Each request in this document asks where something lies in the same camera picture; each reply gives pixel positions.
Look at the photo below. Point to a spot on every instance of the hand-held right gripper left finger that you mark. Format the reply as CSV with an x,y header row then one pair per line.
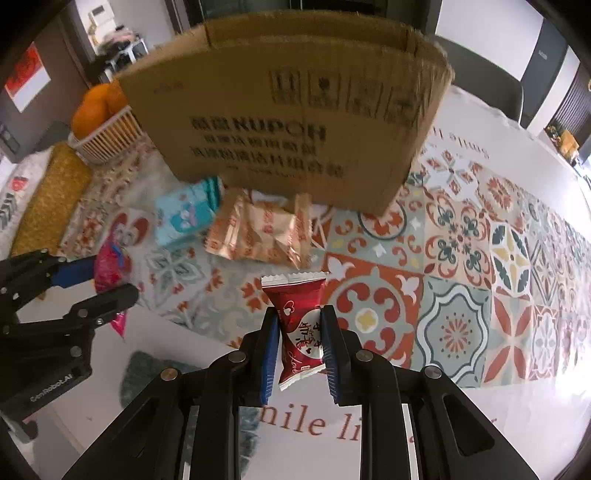
x,y
269,355

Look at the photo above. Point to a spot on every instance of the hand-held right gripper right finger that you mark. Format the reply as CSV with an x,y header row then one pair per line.
x,y
330,355

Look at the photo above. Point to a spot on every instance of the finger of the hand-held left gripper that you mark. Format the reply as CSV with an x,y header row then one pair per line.
x,y
74,272
111,300

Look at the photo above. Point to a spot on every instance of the pink snack packet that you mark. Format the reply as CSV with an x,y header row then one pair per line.
x,y
111,267

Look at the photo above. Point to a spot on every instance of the red candy packet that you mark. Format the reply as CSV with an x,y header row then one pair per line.
x,y
300,323

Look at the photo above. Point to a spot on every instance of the gold snack packet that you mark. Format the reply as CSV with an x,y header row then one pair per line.
x,y
263,230

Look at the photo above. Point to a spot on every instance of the brown cardboard box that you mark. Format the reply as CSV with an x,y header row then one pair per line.
x,y
277,115

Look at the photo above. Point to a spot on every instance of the yellow woven tissue box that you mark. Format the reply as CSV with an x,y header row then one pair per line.
x,y
51,194

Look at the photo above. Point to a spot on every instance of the printed white tissue pack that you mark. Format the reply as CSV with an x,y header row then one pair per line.
x,y
14,194

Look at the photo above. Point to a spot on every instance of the white plastic basket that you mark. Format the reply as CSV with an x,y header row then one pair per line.
x,y
111,138

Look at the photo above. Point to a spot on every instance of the black door lock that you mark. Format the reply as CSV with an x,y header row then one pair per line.
x,y
9,138

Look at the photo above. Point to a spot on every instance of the orange fruit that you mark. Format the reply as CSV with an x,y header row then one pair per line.
x,y
90,115
115,97

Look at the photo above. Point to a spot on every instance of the red and white door poster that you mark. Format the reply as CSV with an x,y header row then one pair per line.
x,y
27,78

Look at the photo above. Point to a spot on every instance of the brown entrance door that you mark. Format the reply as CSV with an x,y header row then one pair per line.
x,y
60,69

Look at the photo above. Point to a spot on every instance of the white shoe rack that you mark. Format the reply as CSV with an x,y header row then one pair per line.
x,y
124,53

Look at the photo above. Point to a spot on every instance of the pink and black cloth pile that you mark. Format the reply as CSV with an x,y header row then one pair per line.
x,y
117,40

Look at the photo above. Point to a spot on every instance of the white intercom panel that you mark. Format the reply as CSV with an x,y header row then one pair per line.
x,y
102,17

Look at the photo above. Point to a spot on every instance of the grey dining chair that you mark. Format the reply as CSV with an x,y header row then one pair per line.
x,y
485,78

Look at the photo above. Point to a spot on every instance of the orange paper bag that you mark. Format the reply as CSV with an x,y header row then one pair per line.
x,y
570,142

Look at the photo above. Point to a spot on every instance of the dark glass sliding door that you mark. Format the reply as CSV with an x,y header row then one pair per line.
x,y
323,9

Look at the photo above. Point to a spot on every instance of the dark hallway door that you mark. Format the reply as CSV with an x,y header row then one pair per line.
x,y
547,78

